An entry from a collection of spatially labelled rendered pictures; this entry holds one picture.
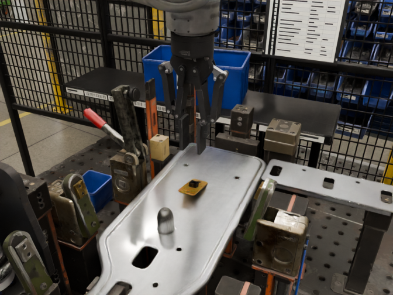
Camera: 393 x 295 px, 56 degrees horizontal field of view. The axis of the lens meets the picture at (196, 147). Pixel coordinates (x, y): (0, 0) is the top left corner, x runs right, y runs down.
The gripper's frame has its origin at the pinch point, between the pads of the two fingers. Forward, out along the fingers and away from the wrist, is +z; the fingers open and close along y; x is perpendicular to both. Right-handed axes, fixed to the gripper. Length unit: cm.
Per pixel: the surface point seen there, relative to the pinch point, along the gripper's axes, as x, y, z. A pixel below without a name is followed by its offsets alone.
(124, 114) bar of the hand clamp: -1.7, -14.6, -2.3
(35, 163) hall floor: 102, -174, 115
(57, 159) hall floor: 113, -163, 115
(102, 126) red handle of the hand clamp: -0.8, -21.6, 2.3
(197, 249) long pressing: -14.9, 7.8, 14.1
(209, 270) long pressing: -18.3, 11.4, 14.4
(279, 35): 55, 4, -7
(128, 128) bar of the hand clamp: -1.6, -14.0, 0.9
